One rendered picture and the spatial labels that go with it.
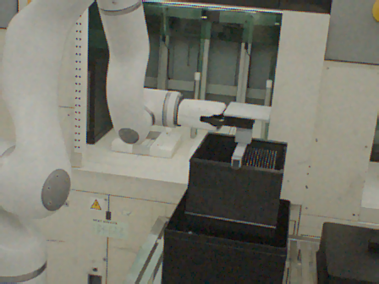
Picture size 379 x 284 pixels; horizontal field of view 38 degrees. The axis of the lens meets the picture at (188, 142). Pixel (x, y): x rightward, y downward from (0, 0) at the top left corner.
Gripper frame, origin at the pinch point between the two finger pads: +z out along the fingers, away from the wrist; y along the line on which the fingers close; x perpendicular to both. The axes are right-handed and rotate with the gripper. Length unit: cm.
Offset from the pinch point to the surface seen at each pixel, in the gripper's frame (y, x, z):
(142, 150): -49, -28, -38
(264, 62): -120, -4, -4
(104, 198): -29, -39, -44
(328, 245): -5.8, -31.0, 23.4
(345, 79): -31.0, 6.6, 23.2
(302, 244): -24, -41, 18
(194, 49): -119, -2, -36
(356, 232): -15.4, -30.8, 30.9
